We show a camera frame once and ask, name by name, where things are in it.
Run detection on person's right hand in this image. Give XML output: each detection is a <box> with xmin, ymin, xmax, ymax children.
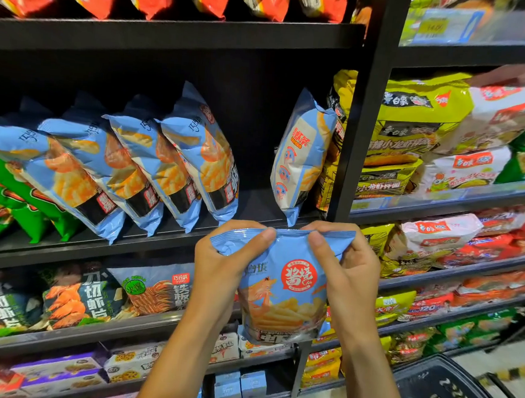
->
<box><xmin>293</xmin><ymin>220</ymin><xmax>388</xmax><ymax>354</ymax></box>

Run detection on person's left hand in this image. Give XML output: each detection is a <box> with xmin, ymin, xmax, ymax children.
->
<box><xmin>185</xmin><ymin>217</ymin><xmax>280</xmax><ymax>343</ymax></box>

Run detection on dark shrimp chip bags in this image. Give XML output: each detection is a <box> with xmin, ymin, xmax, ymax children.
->
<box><xmin>0</xmin><ymin>271</ymin><xmax>47</xmax><ymax>351</ymax></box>
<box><xmin>103</xmin><ymin>257</ymin><xmax>197</xmax><ymax>326</ymax></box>
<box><xmin>37</xmin><ymin>261</ymin><xmax>130</xmax><ymax>334</ymax></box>

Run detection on row of small blue boxes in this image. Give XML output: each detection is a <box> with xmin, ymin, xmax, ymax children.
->
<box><xmin>194</xmin><ymin>364</ymin><xmax>270</xmax><ymax>398</ymax></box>

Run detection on row of blue snack bags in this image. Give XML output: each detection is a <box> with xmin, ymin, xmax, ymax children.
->
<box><xmin>0</xmin><ymin>65</ymin><xmax>250</xmax><ymax>254</ymax></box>

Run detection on noodle packets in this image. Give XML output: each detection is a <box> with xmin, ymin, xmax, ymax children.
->
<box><xmin>407</xmin><ymin>193</ymin><xmax>525</xmax><ymax>329</ymax></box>
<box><xmin>314</xmin><ymin>61</ymin><xmax>477</xmax><ymax>223</ymax></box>

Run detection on black metal shelf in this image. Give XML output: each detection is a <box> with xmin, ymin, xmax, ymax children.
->
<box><xmin>0</xmin><ymin>0</ymin><xmax>525</xmax><ymax>398</ymax></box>

